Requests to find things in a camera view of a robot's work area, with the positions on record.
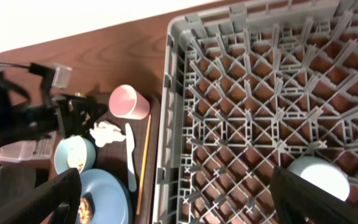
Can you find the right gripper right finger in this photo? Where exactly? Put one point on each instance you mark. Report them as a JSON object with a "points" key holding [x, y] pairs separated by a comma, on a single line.
{"points": [[295, 200]]}

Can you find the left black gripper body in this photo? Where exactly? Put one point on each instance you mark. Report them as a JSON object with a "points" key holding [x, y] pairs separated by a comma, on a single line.
{"points": [[75, 115]]}

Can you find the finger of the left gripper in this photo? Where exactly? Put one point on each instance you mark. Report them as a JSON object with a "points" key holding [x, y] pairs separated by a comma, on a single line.
{"points": [[94, 111]]}

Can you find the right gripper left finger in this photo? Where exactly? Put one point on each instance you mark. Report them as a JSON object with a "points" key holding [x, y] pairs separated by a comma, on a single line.
{"points": [[58, 198]]}

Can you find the white tissue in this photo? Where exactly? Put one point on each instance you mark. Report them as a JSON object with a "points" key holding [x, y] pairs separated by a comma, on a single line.
{"points": [[105, 132]]}

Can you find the pink cup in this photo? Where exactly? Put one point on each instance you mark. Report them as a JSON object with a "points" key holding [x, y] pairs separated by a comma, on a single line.
{"points": [[125, 102]]}

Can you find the light blue cup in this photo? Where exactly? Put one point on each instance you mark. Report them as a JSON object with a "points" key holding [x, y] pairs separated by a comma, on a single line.
{"points": [[323, 175]]}

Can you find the dark blue plate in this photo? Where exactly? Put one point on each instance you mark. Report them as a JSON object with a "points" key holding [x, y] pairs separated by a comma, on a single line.
{"points": [[108, 197]]}

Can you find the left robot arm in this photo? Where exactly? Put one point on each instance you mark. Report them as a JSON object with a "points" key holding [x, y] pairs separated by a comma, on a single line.
{"points": [[19, 120]]}

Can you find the grey plastic dishwasher rack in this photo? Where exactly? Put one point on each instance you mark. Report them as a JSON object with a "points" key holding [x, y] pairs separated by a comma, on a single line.
{"points": [[249, 87]]}

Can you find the brown food scrap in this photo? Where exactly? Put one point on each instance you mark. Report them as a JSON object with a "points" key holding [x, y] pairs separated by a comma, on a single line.
{"points": [[85, 211]]}

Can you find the light blue bowl with rice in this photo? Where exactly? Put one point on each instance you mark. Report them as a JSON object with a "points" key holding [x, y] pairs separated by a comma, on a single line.
{"points": [[74, 152]]}

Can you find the clear plastic bin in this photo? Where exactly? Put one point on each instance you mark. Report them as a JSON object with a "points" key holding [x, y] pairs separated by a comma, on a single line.
{"points": [[28, 150]]}

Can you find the light blue plastic knife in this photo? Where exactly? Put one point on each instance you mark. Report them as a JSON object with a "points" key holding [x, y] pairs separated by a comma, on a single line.
{"points": [[130, 146]]}

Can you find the black tray bin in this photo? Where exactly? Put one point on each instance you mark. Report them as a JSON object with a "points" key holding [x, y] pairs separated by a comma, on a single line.
{"points": [[17, 180]]}

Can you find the brown serving tray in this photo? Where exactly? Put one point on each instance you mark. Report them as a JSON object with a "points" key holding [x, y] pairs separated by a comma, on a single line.
{"points": [[113, 157]]}

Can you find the wooden chopstick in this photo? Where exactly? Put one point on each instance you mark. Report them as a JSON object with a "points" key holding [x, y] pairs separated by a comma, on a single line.
{"points": [[144, 163]]}

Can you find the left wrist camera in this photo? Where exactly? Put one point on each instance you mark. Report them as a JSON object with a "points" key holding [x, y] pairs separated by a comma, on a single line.
{"points": [[62, 76]]}

